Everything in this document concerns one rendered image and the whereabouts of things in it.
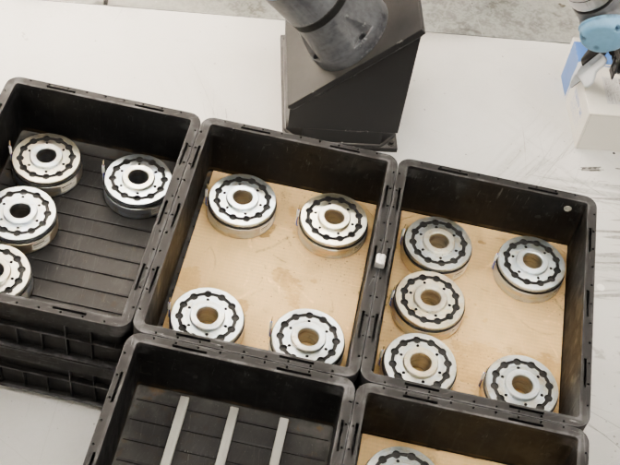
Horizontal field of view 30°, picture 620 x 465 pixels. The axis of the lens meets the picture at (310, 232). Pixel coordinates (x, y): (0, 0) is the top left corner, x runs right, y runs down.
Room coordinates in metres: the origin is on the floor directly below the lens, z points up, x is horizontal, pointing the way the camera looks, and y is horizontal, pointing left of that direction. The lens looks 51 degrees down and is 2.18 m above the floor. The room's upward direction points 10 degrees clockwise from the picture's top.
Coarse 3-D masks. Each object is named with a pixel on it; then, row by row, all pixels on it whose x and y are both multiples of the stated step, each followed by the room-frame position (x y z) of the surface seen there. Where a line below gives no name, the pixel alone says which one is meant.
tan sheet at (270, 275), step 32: (288, 192) 1.18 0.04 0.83; (288, 224) 1.11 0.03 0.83; (192, 256) 1.02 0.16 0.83; (224, 256) 1.03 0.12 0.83; (256, 256) 1.04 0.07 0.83; (288, 256) 1.05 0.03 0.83; (320, 256) 1.06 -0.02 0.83; (352, 256) 1.07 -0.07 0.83; (192, 288) 0.97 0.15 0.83; (224, 288) 0.98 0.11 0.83; (256, 288) 0.99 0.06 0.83; (288, 288) 0.99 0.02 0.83; (320, 288) 1.00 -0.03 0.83; (352, 288) 1.01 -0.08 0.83; (256, 320) 0.93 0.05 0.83; (352, 320) 0.96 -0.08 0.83
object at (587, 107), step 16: (576, 48) 1.68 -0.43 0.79; (576, 64) 1.65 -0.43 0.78; (608, 64) 1.65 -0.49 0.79; (608, 80) 1.61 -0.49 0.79; (576, 96) 1.59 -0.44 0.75; (592, 96) 1.56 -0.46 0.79; (608, 96) 1.56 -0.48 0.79; (576, 112) 1.57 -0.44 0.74; (592, 112) 1.52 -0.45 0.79; (608, 112) 1.52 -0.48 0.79; (576, 128) 1.54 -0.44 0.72; (592, 128) 1.51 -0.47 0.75; (608, 128) 1.52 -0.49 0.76; (576, 144) 1.51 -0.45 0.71; (592, 144) 1.51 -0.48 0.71; (608, 144) 1.52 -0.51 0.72
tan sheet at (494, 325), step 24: (408, 216) 1.17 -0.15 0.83; (480, 240) 1.15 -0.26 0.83; (504, 240) 1.15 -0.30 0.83; (480, 264) 1.10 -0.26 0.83; (480, 288) 1.05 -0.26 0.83; (384, 312) 0.98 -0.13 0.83; (480, 312) 1.01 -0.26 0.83; (504, 312) 1.02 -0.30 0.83; (528, 312) 1.03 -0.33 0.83; (552, 312) 1.03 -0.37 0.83; (384, 336) 0.94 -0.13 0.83; (456, 336) 0.96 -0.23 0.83; (480, 336) 0.97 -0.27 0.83; (504, 336) 0.98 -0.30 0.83; (528, 336) 0.98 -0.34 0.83; (552, 336) 0.99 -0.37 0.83; (456, 360) 0.92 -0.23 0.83; (480, 360) 0.93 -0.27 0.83; (552, 360) 0.95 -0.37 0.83; (456, 384) 0.88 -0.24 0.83
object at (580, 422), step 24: (408, 168) 1.18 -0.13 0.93; (432, 168) 1.18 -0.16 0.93; (528, 192) 1.17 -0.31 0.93; (552, 192) 1.18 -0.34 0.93; (384, 240) 1.03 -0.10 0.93; (384, 288) 0.95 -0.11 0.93; (360, 384) 0.81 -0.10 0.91; (384, 384) 0.80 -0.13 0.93; (408, 384) 0.81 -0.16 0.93; (504, 408) 0.79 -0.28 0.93; (528, 408) 0.80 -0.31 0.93
